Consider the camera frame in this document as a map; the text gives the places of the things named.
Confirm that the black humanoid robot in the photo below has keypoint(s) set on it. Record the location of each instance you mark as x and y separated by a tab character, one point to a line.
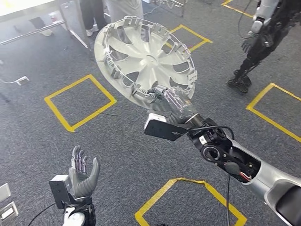
277	28

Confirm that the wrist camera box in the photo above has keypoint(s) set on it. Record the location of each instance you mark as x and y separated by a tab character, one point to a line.
162	129
59	190

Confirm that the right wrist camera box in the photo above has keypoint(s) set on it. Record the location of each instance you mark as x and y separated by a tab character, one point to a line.
162	129

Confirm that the silver wheel hubcap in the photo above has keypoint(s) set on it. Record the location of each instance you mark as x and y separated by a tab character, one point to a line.
145	59

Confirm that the grey floor socket plate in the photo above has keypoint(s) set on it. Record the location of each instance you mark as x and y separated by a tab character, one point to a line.
8	212
4	192

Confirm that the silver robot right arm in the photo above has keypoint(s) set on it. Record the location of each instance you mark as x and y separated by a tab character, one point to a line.
270	181

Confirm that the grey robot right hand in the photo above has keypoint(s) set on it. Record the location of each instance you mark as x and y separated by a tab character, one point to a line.
179	104

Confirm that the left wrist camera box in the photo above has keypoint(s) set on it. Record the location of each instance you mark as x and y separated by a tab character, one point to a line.
59	190

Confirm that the white power strip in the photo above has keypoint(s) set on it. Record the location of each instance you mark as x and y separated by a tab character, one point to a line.
22	80

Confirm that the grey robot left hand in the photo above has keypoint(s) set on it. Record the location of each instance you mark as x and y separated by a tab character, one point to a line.
80	184

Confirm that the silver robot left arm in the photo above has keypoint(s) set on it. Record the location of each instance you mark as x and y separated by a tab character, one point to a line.
75	218

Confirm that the white side panel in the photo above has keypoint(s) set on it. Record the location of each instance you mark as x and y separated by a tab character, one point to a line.
72	15

